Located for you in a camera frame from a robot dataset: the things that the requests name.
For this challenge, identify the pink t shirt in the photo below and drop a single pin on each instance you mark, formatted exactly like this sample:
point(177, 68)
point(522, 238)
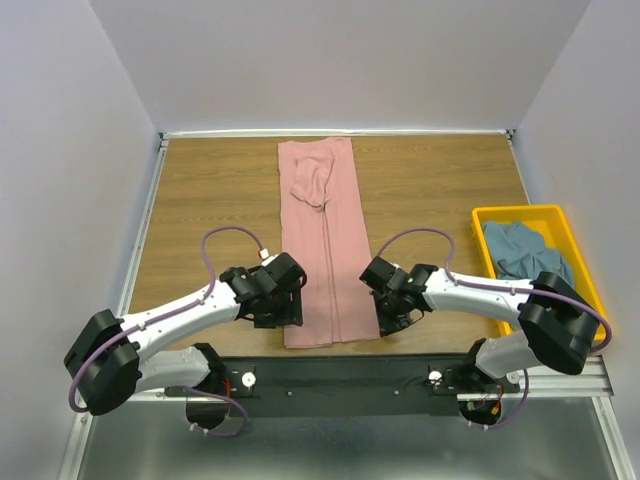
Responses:
point(323, 228)

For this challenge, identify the blue t shirt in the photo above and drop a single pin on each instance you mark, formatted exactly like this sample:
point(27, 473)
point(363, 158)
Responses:
point(518, 252)

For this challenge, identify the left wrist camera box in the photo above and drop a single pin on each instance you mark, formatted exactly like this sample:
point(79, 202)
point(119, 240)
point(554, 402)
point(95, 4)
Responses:
point(266, 257)

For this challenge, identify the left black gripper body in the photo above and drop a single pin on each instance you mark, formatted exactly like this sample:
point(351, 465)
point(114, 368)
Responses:
point(282, 312)

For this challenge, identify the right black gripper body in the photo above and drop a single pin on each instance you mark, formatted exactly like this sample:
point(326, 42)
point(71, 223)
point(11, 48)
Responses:
point(390, 316)

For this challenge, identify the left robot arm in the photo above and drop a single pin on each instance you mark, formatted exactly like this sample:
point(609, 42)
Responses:
point(107, 358)

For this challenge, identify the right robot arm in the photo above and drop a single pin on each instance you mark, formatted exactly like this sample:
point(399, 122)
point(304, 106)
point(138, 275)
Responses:
point(552, 326)

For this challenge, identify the yellow plastic bin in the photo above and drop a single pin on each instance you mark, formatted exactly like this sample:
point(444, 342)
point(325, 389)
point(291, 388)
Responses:
point(558, 231)

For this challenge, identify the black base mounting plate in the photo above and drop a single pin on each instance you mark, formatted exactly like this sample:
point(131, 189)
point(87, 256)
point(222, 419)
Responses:
point(369, 385)

